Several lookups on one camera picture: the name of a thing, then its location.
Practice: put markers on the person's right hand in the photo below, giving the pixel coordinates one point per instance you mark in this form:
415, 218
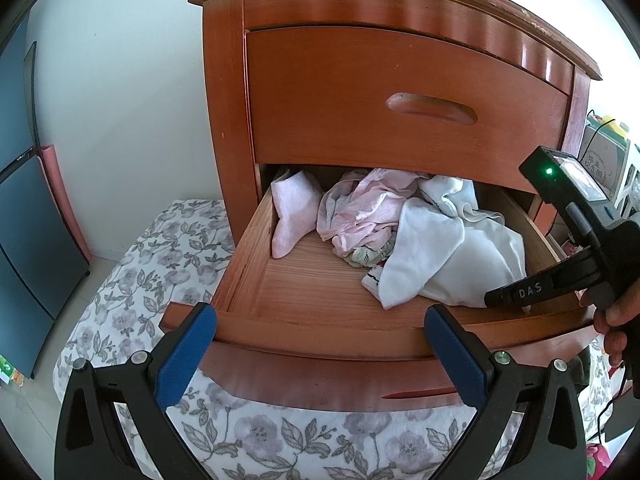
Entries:
622, 320

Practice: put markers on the yellow item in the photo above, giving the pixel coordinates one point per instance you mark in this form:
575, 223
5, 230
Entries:
620, 127

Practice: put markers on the cream patterned cloth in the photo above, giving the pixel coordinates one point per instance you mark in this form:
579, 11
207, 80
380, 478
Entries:
367, 256

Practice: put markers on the small white cloth garment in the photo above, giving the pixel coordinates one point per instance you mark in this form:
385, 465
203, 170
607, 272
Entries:
450, 195

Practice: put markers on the white sock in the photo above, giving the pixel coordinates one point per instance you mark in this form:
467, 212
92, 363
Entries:
372, 282

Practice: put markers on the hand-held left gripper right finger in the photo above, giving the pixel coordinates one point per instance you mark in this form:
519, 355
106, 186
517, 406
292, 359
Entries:
457, 355

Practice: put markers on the large white cloth garment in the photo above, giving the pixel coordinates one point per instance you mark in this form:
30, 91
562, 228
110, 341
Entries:
450, 260

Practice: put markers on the wooden nightstand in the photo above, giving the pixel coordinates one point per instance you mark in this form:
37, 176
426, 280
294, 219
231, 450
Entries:
225, 85

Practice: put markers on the pink sock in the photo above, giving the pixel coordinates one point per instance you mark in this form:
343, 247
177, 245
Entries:
290, 215

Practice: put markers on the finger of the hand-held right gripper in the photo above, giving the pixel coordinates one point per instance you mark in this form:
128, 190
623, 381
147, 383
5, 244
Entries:
530, 290

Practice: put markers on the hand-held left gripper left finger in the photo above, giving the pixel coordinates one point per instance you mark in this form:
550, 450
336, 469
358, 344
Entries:
187, 355

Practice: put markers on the pale pink underwear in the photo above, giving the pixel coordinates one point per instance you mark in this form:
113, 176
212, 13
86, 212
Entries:
380, 207

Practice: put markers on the dark blue cabinet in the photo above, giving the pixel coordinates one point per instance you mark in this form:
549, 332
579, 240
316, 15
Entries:
30, 260

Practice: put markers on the green orange packet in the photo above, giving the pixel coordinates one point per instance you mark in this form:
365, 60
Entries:
10, 372

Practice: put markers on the red floral blanket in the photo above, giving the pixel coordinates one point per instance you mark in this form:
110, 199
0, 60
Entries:
597, 460

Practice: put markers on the grey floral bedsheet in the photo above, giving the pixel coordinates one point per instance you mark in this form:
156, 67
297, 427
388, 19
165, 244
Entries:
150, 270

